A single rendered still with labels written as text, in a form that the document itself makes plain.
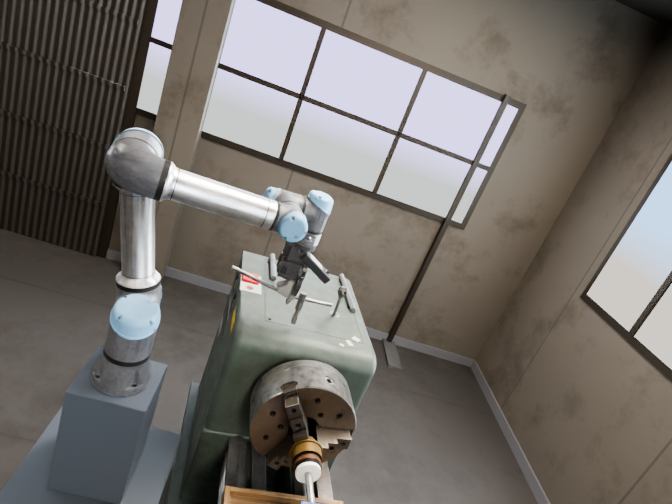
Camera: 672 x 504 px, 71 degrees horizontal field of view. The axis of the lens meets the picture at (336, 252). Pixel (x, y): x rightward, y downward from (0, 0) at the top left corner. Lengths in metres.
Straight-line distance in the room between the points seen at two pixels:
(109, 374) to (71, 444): 0.23
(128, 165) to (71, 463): 0.83
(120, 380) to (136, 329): 0.16
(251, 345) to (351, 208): 2.48
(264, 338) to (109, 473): 0.55
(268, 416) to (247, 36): 2.77
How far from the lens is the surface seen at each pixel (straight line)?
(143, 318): 1.29
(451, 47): 3.74
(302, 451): 1.37
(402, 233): 3.93
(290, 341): 1.50
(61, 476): 1.60
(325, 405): 1.42
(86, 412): 1.42
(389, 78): 3.64
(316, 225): 1.33
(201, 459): 1.78
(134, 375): 1.38
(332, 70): 3.60
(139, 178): 1.12
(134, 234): 1.32
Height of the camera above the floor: 2.05
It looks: 21 degrees down
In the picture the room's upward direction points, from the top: 22 degrees clockwise
